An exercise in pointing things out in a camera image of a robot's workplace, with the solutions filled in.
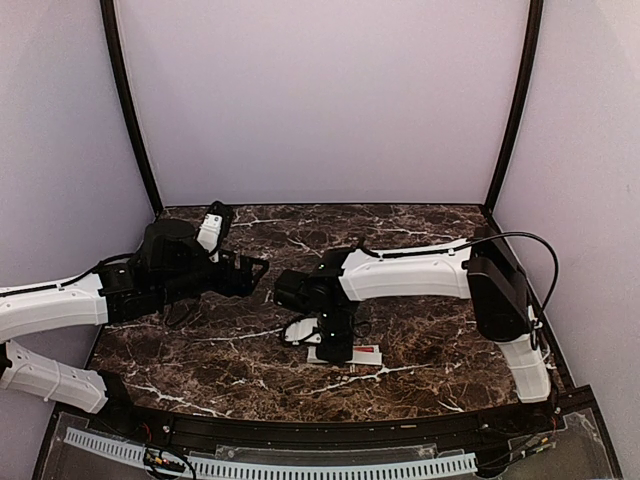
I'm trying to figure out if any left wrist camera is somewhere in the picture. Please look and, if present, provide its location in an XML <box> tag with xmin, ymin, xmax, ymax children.
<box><xmin>196</xmin><ymin>201</ymin><xmax>234</xmax><ymax>262</ymax></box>

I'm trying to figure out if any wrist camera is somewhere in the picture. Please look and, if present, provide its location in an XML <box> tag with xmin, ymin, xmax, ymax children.
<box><xmin>196</xmin><ymin>201</ymin><xmax>234</xmax><ymax>262</ymax></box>
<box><xmin>282</xmin><ymin>318</ymin><xmax>321</xmax><ymax>346</ymax></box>

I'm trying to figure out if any black frame post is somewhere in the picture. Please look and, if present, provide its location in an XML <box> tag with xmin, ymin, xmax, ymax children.
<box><xmin>99</xmin><ymin>0</ymin><xmax>164</xmax><ymax>217</ymax></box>
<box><xmin>483</xmin><ymin>0</ymin><xmax>544</xmax><ymax>218</ymax></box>

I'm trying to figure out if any white remote control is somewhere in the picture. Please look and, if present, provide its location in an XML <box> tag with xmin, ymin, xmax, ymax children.
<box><xmin>307</xmin><ymin>345</ymin><xmax>382</xmax><ymax>366</ymax></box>

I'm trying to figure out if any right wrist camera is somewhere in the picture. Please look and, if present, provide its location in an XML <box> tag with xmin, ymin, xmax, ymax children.
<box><xmin>282</xmin><ymin>318</ymin><xmax>321</xmax><ymax>346</ymax></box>

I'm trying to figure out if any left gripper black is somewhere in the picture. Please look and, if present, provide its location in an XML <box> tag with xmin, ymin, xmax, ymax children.
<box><xmin>157</xmin><ymin>247</ymin><xmax>268</xmax><ymax>306</ymax></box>

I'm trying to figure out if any right black frame post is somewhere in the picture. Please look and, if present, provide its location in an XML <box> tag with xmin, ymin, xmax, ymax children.
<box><xmin>483</xmin><ymin>0</ymin><xmax>544</xmax><ymax>218</ymax></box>

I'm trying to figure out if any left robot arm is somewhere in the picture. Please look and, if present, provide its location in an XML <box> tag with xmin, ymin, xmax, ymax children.
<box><xmin>1</xmin><ymin>215</ymin><xmax>269</xmax><ymax>436</ymax></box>

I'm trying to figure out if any grey slotted cable duct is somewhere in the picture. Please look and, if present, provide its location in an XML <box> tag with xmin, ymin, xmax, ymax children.
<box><xmin>64</xmin><ymin>428</ymin><xmax>477</xmax><ymax>479</ymax></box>

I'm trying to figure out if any left black frame post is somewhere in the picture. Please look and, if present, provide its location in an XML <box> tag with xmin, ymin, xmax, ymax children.
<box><xmin>99</xmin><ymin>0</ymin><xmax>164</xmax><ymax>217</ymax></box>

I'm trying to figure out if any black front rail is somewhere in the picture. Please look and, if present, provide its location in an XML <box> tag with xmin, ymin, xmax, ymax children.
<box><xmin>87</xmin><ymin>386</ymin><xmax>595</xmax><ymax>464</ymax></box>

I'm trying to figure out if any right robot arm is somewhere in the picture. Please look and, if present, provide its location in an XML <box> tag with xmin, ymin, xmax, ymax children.
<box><xmin>273</xmin><ymin>227</ymin><xmax>552</xmax><ymax>434</ymax></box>

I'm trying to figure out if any white battery cover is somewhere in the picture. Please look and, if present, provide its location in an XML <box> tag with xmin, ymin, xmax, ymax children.
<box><xmin>352</xmin><ymin>345</ymin><xmax>383</xmax><ymax>366</ymax></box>

